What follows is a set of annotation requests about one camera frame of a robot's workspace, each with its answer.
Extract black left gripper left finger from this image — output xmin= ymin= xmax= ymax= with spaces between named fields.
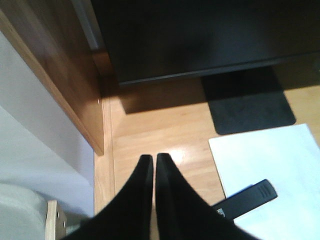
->
xmin=64 ymin=154 xmax=153 ymax=240

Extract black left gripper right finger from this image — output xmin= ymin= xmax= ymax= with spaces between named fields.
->
xmin=155 ymin=153 xmax=255 ymax=240

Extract black stapler with orange tab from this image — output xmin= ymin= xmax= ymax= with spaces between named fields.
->
xmin=212 ymin=179 xmax=278 ymax=220

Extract white paper sheets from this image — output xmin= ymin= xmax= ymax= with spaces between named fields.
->
xmin=209 ymin=124 xmax=320 ymax=240

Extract wooden desk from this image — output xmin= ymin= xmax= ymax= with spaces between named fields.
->
xmin=0 ymin=0 xmax=320 ymax=206

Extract black computer monitor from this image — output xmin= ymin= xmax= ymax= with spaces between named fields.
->
xmin=91 ymin=0 xmax=320 ymax=135

